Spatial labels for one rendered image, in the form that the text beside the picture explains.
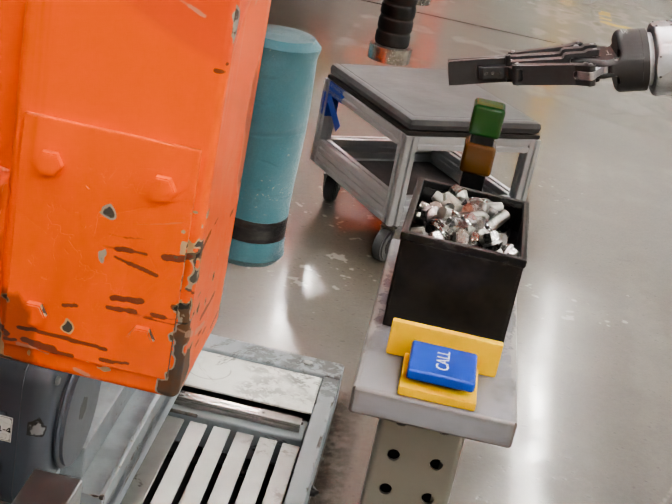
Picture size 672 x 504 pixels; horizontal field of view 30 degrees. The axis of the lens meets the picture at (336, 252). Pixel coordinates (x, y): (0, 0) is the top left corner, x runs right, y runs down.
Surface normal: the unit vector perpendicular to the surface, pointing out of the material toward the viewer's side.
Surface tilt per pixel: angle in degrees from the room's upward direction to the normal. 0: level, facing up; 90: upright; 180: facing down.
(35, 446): 90
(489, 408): 0
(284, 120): 90
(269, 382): 0
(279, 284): 0
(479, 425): 90
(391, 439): 90
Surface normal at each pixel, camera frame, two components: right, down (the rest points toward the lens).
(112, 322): -0.13, 0.36
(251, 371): 0.18, -0.91
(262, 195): 0.19, 0.43
